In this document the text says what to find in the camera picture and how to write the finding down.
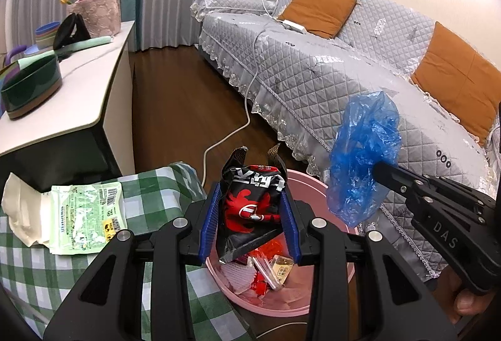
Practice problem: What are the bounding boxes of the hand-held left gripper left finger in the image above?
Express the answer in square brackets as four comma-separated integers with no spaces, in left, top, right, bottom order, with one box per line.
[43,181,222,341]

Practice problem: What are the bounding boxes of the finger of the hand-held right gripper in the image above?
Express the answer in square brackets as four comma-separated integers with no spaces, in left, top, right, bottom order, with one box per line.
[372,162,432,206]

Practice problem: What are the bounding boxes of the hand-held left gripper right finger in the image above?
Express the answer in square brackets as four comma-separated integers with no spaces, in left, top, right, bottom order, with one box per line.
[280,185,458,341]

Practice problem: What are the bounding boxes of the black red snack bag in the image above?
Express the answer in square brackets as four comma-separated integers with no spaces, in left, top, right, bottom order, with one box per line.
[219,145,289,263]

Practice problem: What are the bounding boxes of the blue plastic bag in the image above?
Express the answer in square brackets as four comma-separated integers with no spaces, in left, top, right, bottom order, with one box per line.
[327,91,400,228]

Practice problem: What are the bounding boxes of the pink plastic basin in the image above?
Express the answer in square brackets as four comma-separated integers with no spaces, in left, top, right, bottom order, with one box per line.
[205,169,359,317]

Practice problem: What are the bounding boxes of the person's right hand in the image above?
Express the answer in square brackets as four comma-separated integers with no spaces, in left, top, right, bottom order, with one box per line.
[432,267,501,328]

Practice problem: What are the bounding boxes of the gold foil packet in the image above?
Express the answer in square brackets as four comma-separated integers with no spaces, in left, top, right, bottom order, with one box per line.
[270,255,294,284]

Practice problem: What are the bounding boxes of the green checkered cloth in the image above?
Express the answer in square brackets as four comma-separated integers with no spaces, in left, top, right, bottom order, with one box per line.
[0,162,259,341]

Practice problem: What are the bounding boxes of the wrappers in basin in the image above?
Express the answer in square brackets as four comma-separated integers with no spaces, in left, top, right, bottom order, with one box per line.
[250,239,286,295]

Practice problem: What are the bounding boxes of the orange cushion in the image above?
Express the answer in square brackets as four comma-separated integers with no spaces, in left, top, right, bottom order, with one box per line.
[410,21,501,148]
[278,0,358,38]

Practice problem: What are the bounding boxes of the green printed packet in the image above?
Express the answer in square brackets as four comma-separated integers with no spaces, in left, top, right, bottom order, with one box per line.
[50,181,124,256]

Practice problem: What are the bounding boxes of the grey quilted sofa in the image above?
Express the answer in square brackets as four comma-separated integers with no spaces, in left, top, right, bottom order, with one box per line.
[190,0,501,281]

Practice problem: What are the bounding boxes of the white coffee table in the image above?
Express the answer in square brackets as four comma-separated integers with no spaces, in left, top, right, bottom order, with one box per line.
[0,20,136,189]

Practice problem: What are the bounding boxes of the white power strip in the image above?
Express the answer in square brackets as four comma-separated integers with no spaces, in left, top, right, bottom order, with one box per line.
[282,18,308,33]

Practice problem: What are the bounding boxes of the white crumpled paper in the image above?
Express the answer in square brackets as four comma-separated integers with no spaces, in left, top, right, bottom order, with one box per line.
[1,174,53,247]

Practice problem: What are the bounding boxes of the mint green stick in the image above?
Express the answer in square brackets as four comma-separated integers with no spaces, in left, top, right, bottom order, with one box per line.
[18,35,114,68]

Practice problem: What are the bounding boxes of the dark green round bowl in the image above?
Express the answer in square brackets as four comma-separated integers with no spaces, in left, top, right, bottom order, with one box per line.
[0,55,63,120]

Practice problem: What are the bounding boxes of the pink lace basket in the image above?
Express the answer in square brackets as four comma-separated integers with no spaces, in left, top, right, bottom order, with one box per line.
[66,0,122,38]

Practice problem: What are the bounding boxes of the stack of coloured bowls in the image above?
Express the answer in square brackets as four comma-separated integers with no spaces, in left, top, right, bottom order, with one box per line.
[35,22,63,50]

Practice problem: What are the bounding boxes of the white power cable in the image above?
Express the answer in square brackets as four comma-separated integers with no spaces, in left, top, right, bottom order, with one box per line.
[201,8,282,189]

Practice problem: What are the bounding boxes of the black strap loop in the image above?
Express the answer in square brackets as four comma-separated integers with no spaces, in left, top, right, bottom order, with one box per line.
[53,13,91,49]

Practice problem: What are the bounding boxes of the purple handle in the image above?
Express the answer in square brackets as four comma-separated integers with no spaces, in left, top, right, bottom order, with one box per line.
[3,46,28,70]

